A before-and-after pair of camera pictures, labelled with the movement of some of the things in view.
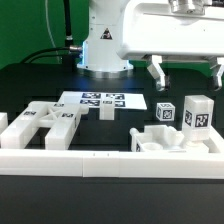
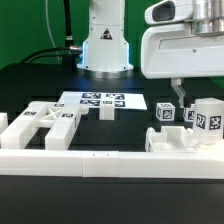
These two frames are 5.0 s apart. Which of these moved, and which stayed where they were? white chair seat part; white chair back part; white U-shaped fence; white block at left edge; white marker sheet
Moved: white chair seat part
Stayed: white marker sheet; white chair back part; white U-shaped fence; white block at left edge
